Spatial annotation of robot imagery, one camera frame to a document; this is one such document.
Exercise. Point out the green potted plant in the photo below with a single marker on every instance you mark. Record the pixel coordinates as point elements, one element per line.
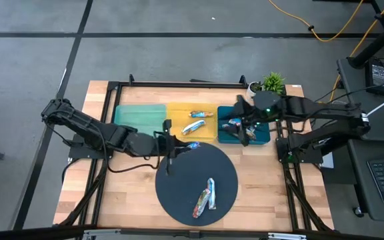
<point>273,83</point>

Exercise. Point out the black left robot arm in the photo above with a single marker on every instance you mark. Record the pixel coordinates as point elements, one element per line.
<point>88,128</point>

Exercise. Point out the blue plastic bin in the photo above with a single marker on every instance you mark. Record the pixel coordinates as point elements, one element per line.
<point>262,135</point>

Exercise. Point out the blue granola bar orange print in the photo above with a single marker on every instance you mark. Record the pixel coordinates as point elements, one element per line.
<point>201,114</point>

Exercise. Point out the white granola bar wrapper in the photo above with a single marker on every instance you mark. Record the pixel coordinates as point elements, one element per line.
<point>193,127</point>

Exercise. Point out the yellow translucent plastic bin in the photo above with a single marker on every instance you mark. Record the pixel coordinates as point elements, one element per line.
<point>175,113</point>

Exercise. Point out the blue granola bar red ends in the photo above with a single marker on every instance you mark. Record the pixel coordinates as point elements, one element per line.
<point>230,125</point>

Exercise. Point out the black power adapter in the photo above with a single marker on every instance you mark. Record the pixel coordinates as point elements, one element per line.
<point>377,75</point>

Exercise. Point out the silver granola bar red print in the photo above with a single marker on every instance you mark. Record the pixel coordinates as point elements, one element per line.
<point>201,203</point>

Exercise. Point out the black side desk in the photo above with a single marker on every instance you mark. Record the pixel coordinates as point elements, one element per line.
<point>358,200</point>

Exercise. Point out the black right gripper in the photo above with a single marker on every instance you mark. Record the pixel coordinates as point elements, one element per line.
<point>250,113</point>

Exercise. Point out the teal translucent plastic bin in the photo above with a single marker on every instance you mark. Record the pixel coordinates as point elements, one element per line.
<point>138,116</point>

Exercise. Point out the white plant pot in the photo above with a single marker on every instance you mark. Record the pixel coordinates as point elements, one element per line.
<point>252,89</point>

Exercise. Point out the round dark woven placemat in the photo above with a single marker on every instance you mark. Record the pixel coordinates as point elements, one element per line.
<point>185,186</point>

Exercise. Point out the white blue granola bar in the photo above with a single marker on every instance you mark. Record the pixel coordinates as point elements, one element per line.
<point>211,193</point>

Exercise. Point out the black aluminium table frame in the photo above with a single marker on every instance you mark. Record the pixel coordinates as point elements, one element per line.
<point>178,84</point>

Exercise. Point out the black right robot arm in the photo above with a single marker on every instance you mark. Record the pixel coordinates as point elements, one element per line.
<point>312,106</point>

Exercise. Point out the black table-level depth camera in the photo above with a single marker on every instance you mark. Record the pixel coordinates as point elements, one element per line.
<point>194,234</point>

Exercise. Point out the silver frame corner bracket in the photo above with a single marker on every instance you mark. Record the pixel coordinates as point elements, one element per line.
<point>287,236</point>
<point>100,235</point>

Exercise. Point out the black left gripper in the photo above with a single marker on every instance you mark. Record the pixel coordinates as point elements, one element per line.
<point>145,145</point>

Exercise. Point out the blue grey granola bar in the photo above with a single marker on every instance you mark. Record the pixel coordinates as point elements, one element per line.
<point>193,145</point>

